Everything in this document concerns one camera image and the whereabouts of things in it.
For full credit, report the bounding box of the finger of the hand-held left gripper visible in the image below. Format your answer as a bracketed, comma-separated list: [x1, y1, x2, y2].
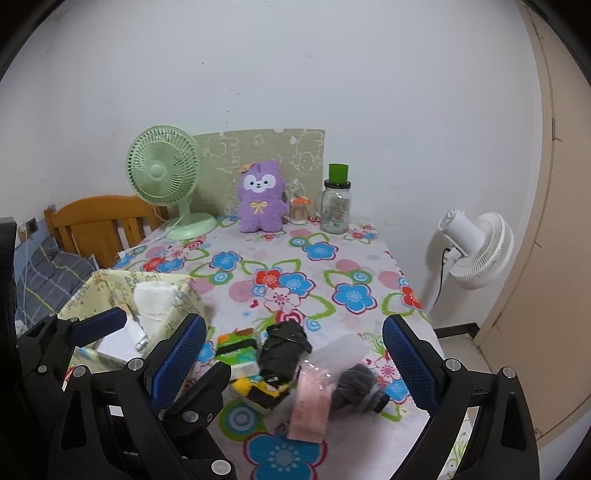
[165, 361, 232, 438]
[19, 307, 129, 395]

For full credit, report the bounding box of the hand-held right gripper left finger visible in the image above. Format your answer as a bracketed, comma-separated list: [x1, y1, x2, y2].
[48, 313, 238, 480]

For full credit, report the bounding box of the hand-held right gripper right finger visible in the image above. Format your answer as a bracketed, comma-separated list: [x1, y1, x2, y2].
[382, 315, 541, 480]

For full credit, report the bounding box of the yellow cartoon fabric storage box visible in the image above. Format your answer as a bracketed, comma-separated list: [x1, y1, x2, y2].
[58, 269, 215, 374]

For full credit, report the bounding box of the yellow black tissue pack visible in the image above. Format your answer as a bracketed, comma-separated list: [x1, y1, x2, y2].
[231, 376, 296, 416]

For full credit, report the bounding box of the green tissue pack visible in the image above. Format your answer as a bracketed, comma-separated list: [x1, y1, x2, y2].
[216, 328, 262, 377]

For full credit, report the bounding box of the grey sock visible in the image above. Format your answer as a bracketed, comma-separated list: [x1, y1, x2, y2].
[330, 363, 389, 416]

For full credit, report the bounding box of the clear plastic bag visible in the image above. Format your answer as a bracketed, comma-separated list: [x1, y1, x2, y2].
[300, 335, 372, 384]

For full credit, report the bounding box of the black cloth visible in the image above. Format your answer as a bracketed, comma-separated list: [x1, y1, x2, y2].
[256, 322, 312, 393]

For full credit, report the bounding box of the pink wet wipes pack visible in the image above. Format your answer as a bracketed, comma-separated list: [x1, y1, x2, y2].
[287, 362, 334, 445]

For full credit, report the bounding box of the white folded cloth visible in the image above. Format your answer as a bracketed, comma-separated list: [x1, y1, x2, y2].
[133, 281, 178, 333]

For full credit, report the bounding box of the blue plaid bedding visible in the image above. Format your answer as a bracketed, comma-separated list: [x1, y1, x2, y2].
[14, 235, 100, 326]

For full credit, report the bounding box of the floral tablecloth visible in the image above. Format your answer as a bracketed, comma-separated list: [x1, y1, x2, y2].
[55, 215, 481, 480]

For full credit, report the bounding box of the white fan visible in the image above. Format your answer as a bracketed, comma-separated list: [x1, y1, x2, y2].
[438, 209, 515, 291]

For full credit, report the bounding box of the green desk fan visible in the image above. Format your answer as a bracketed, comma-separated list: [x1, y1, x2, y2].
[126, 124, 219, 241]

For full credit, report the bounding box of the purple plush toy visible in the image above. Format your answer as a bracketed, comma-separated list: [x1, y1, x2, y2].
[236, 159, 291, 234]

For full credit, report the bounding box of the glass jar with green lid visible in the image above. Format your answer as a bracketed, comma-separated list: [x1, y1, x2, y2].
[315, 164, 354, 234]

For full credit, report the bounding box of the toothpick jar with orange lid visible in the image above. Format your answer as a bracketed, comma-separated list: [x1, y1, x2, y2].
[289, 196, 311, 225]

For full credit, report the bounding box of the beige door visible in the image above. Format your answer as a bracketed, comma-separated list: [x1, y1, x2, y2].
[475, 0, 591, 453]

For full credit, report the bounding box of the green cartoon print board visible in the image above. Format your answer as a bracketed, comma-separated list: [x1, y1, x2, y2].
[191, 129, 326, 217]

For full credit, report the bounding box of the white fan cable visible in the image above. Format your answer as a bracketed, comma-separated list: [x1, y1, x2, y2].
[115, 220, 183, 259]

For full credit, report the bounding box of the black fan cable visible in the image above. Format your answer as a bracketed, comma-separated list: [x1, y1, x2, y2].
[435, 247, 455, 308]

